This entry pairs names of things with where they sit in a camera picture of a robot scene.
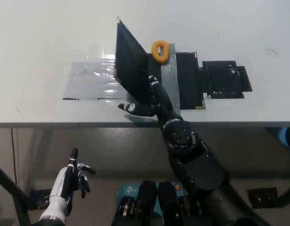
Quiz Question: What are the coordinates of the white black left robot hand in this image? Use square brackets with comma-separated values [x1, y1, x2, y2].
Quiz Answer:
[40, 147, 97, 220]

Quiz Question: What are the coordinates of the clear taped plastic sheet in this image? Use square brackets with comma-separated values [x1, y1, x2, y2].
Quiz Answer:
[62, 43, 136, 101]

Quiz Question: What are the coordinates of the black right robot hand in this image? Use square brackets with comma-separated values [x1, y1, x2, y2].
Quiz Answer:
[118, 75, 184, 128]

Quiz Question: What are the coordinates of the teal TP-Link box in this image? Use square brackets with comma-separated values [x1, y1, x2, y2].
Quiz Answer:
[116, 181, 183, 217]

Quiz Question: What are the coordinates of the black USC diary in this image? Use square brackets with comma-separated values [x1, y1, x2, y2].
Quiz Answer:
[113, 16, 206, 111]

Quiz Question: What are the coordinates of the grey duct tape strip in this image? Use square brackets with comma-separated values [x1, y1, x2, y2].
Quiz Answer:
[158, 43, 181, 116]

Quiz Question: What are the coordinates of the black desk frame bar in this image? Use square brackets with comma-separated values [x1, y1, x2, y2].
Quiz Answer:
[278, 178, 290, 208]
[0, 161, 33, 226]

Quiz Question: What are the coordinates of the blue plastic object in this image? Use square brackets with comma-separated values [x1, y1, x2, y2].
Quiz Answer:
[276, 127, 290, 149]

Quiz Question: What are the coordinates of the orange spiky ring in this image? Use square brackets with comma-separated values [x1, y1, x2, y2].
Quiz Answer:
[150, 40, 170, 64]

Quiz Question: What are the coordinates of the thin dark hanging cable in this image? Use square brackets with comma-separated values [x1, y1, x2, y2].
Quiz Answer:
[10, 128, 18, 186]

